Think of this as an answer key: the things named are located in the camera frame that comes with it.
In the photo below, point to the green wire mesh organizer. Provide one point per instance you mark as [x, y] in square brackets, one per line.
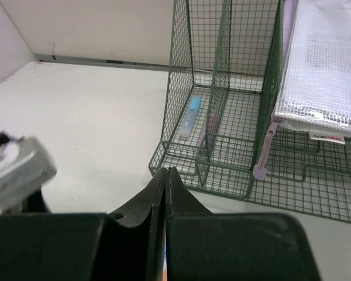
[219, 52]

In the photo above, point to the light blue highlighter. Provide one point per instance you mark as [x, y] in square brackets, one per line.
[190, 117]

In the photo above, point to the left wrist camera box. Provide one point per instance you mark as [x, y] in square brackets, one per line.
[25, 165]

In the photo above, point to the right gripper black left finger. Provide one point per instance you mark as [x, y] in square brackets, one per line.
[126, 244]

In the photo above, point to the clear mesh pouch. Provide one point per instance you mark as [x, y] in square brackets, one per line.
[266, 127]
[315, 89]

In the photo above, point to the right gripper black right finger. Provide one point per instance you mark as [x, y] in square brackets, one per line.
[202, 245]

